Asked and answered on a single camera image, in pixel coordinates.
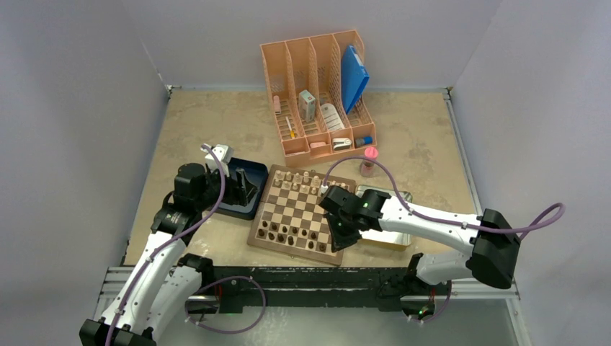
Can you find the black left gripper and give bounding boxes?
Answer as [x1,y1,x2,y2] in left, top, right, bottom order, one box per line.
[195,164,258,211]

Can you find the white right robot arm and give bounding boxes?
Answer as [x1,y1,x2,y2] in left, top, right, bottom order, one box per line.
[318,186,521,293]

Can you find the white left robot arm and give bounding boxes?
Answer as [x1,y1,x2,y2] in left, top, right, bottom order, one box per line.
[79,163,261,345]

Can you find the wooden chess board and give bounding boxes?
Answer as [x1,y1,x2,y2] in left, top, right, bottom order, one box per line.
[246,164,343,266]

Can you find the light chess pieces row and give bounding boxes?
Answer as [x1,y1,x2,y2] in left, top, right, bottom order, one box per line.
[269,169,324,199]

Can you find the dark blue tin tray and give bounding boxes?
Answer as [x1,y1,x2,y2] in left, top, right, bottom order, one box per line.
[217,158,269,221]

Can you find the yellow pen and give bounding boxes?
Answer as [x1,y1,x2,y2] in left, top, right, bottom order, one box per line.
[285,116,296,139]

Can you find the pink cap bottle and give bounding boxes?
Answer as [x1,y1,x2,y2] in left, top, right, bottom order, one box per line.
[360,147,378,177]

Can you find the white stapler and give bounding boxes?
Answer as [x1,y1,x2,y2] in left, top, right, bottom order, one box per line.
[331,138,352,151]

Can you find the blue cap glue stick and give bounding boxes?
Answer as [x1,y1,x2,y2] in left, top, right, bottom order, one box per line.
[354,136,373,148]

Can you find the white red small box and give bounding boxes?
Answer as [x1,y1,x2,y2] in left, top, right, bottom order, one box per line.
[298,89,316,123]

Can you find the white labelled packet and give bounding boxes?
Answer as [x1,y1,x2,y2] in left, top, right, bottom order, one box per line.
[321,103,345,132]

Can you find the orange file organizer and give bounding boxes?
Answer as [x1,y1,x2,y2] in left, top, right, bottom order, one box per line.
[260,30,377,167]

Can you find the blue folder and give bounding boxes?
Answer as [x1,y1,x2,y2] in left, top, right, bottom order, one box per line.
[341,45,370,114]

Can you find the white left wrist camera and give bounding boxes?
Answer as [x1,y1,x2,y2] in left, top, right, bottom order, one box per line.
[202,144,234,167]

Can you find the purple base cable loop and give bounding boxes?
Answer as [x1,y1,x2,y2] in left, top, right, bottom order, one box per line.
[184,275,267,335]

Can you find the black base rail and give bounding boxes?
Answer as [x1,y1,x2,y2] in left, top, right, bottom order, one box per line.
[195,266,452,314]

